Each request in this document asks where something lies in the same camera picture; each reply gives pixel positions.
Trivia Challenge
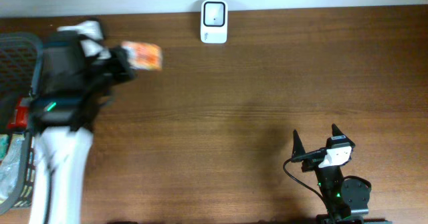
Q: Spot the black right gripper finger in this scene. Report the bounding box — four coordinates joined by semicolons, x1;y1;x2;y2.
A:
292;130;306;158
331;124;347;140

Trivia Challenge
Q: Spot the orange tissue pack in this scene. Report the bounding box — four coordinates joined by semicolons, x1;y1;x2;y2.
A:
121;41;163;71

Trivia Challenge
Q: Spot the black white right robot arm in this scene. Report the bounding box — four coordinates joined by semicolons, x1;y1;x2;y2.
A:
289;124;372;223

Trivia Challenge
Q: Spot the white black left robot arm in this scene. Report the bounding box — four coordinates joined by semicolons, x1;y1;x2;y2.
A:
28;19;136;223

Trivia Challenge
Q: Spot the white black barcode scanner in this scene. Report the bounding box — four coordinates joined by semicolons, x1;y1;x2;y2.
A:
200;0;228;44

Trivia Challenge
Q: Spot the grey plastic basket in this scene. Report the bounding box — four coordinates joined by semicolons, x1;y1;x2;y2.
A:
1;32;43;215

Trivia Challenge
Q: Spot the red pack in basket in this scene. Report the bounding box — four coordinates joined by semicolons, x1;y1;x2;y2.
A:
7;97;32;129

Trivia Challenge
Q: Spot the black camera cable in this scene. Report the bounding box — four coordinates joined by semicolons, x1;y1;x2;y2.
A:
282;156;337;224

